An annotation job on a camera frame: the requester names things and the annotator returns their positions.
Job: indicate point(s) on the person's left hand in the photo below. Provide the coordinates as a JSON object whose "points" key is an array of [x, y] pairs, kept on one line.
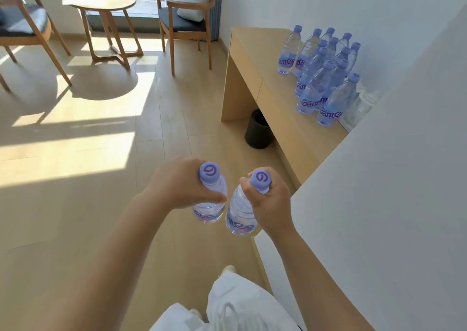
{"points": [[175, 184]]}

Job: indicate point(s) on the white pillow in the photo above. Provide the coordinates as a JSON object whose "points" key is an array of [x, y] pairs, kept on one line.
{"points": [[197, 2]]}

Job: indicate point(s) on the black waste bin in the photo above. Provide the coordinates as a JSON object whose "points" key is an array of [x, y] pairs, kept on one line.
{"points": [[258, 131]]}

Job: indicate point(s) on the white shoe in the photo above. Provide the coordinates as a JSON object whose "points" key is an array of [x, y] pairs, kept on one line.
{"points": [[196, 313], [228, 269]]}

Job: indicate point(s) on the person's right forearm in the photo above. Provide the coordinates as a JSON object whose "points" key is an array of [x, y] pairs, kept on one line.
{"points": [[317, 287]]}

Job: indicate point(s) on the person's left forearm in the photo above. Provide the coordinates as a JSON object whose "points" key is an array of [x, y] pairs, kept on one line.
{"points": [[109, 265]]}

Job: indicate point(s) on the person's right thumb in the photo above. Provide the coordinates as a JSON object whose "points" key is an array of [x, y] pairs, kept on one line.
{"points": [[250, 192]]}

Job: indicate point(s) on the person's left thumb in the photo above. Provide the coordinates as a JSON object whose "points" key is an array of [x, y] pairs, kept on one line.
{"points": [[213, 197]]}

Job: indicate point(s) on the round wooden side table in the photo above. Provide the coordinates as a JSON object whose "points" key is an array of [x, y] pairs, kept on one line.
{"points": [[98, 0]]}

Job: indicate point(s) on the light wooden desk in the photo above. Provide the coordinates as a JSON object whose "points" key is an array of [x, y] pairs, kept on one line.
{"points": [[270, 97]]}

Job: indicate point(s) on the blue-grey curtain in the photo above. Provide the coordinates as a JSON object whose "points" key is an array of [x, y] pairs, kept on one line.
{"points": [[213, 13]]}

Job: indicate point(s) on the wooden armchair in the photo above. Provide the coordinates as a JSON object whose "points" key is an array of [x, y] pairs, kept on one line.
{"points": [[182, 46], [40, 46]]}

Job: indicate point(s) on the group of purple-capped water bottles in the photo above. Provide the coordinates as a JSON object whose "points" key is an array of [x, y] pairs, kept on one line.
{"points": [[317, 79]]}

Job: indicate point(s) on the dark grey seat cushion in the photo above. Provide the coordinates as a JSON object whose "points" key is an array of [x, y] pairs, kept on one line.
{"points": [[25, 20], [175, 22]]}

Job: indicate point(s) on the white trousers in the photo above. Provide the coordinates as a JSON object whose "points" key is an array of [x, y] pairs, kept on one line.
{"points": [[240, 305]]}

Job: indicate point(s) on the clear water bottle purple cap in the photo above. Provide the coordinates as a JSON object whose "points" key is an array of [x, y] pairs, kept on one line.
{"points": [[239, 214], [213, 210]]}

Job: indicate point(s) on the person's right hand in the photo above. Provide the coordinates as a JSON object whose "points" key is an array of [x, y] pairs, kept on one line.
{"points": [[273, 210]]}

